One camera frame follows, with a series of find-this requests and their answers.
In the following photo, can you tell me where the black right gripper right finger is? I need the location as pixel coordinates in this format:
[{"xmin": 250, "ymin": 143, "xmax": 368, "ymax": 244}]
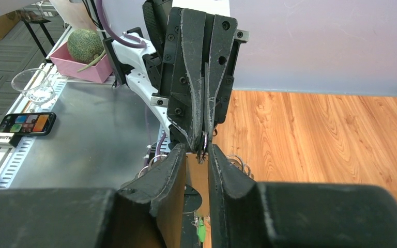
[{"xmin": 208, "ymin": 144, "xmax": 397, "ymax": 247}]

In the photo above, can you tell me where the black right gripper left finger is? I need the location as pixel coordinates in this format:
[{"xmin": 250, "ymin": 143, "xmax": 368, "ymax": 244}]
[{"xmin": 0, "ymin": 144, "xmax": 186, "ymax": 247}]

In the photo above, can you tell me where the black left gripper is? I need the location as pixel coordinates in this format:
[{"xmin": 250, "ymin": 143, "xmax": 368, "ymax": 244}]
[{"xmin": 143, "ymin": 1, "xmax": 250, "ymax": 152}]

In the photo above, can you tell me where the green tag key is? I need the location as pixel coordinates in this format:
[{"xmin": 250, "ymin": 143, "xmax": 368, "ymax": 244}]
[{"xmin": 196, "ymin": 219, "xmax": 206, "ymax": 243}]

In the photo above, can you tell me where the silver metal key holder plate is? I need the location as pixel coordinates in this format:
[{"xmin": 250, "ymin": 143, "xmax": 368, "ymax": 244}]
[{"xmin": 136, "ymin": 130, "xmax": 254, "ymax": 180}]

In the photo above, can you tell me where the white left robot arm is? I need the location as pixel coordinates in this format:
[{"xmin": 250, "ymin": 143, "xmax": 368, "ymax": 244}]
[{"xmin": 104, "ymin": 1, "xmax": 250, "ymax": 153}]

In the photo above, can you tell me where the pink box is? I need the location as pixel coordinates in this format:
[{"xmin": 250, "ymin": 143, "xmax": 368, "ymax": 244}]
[{"xmin": 50, "ymin": 42, "xmax": 113, "ymax": 83}]

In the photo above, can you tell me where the green netted melon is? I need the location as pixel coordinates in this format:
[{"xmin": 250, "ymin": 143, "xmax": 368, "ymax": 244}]
[{"xmin": 67, "ymin": 29, "xmax": 104, "ymax": 64}]

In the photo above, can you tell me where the black smartphone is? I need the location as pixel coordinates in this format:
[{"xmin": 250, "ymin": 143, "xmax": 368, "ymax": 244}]
[{"xmin": 0, "ymin": 112, "xmax": 57, "ymax": 136}]

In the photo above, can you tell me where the slotted aluminium cable duct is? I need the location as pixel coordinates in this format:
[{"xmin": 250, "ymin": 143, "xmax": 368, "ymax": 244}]
[{"xmin": 0, "ymin": 63, "xmax": 66, "ymax": 189}]

